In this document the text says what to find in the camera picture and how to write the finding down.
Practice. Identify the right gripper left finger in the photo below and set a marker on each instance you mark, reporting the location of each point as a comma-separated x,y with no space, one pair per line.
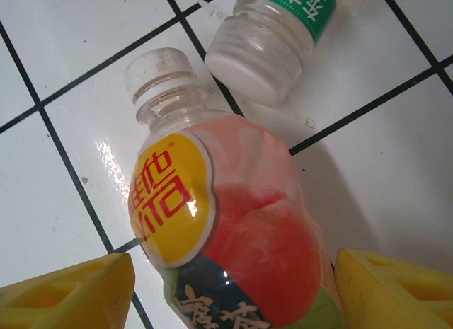
53,300

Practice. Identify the green label clear bottle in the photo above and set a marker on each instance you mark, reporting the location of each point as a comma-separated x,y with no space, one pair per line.
255,60

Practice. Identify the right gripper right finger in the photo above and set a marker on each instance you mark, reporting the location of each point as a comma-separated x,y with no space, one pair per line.
389,293

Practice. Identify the pink peach tea bottle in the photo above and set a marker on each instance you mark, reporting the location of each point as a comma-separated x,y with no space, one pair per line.
247,219

